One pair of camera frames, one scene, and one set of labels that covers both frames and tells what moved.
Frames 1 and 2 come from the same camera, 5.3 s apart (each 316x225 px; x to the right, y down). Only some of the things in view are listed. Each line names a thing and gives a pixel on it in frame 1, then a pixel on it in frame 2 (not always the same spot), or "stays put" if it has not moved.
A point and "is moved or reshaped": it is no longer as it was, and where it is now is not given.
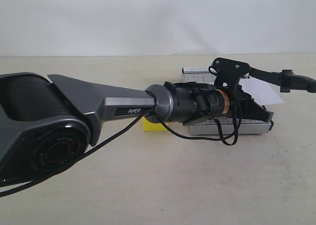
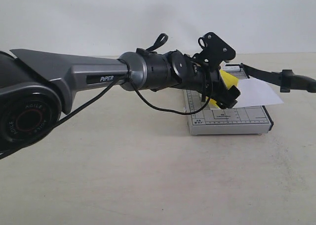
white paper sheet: [261, 91] stays put
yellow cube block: [149, 126] is moved or reshaped
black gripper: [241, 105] to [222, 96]
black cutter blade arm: [286, 80] stays put
